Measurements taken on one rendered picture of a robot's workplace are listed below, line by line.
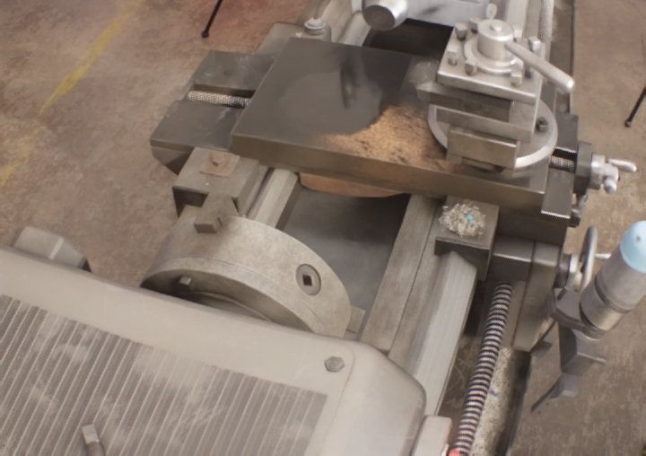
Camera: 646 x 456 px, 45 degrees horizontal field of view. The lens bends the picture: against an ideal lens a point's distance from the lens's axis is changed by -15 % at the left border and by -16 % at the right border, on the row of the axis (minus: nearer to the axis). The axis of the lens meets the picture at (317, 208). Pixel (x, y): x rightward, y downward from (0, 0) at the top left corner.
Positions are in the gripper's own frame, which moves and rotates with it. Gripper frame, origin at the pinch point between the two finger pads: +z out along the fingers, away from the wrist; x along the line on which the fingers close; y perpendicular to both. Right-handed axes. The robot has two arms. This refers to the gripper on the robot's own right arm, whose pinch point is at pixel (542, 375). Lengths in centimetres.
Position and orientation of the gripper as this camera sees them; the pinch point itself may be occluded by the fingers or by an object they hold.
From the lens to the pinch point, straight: 142.7
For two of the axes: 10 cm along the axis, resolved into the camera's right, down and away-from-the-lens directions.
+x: 1.1, -6.3, 7.7
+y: 9.2, 3.5, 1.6
